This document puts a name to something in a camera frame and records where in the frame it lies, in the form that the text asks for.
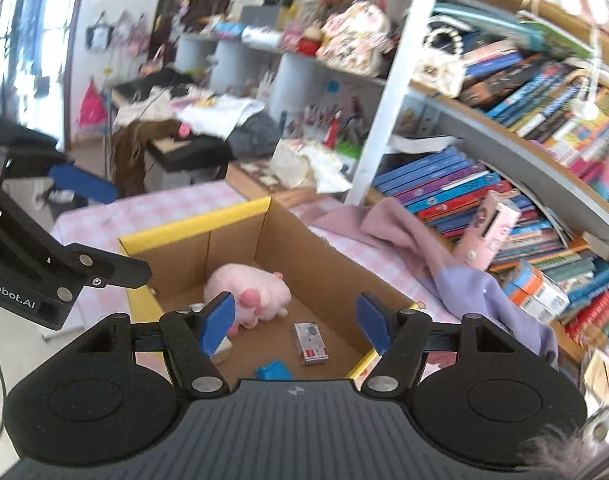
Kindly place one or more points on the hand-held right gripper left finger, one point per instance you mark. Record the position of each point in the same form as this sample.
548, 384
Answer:
217, 322

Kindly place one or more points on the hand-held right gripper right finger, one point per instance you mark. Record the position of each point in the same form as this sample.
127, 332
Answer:
374, 322

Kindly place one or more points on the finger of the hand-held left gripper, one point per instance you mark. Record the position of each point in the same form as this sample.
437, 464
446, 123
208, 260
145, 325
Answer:
119, 270
84, 184

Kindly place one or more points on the cream rectangular block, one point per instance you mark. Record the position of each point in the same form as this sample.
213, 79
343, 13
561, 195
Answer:
223, 352

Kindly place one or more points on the pink plush toy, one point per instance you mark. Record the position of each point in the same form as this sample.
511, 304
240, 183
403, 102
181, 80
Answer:
239, 282

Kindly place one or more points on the small grey and red box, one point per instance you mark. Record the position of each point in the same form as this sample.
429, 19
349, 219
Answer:
309, 342

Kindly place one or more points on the small blue toy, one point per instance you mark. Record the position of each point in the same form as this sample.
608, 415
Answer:
274, 371

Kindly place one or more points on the yellow cardboard box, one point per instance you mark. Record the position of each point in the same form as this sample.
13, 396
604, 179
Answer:
304, 265

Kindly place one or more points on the brown garment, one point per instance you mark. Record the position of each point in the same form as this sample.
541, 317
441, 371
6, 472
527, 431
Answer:
134, 150

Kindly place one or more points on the pink plastic bag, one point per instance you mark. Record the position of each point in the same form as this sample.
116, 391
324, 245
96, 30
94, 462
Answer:
92, 105

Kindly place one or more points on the pink and lilac scarf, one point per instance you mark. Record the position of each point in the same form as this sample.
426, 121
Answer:
459, 285

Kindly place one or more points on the pink upright gadget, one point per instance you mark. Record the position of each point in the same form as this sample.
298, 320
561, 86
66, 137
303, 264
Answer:
487, 232

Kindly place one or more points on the row of blue books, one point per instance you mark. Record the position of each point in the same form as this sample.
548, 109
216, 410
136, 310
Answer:
434, 180

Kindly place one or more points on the white printed shirt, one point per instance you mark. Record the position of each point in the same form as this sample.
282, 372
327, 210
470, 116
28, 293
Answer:
224, 110

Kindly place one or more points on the orange and white carton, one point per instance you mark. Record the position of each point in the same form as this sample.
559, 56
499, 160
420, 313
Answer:
539, 295

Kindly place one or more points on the dark grey garment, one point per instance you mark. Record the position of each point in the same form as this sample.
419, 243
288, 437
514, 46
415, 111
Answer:
254, 135

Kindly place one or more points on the group of pens and brushes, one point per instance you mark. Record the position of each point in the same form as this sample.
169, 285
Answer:
329, 120

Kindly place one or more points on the white and wooden bookshelf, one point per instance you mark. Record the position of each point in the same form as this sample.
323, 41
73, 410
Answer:
389, 105

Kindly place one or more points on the fuzzy grey cloth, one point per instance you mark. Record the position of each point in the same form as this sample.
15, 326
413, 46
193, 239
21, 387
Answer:
559, 447

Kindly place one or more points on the row of red thick books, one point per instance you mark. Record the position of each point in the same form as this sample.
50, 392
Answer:
599, 315

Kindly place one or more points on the white plastic pack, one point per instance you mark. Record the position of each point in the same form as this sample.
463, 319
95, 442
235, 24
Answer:
262, 36

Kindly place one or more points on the white quilted handbag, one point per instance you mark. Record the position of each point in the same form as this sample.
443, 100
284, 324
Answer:
439, 72

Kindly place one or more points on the red plush doll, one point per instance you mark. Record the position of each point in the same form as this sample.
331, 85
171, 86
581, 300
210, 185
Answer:
312, 46

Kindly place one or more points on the row of slim colourful books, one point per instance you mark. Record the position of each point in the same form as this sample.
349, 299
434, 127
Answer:
534, 95

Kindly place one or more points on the white hanging ornament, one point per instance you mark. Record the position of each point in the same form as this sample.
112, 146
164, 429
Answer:
585, 109

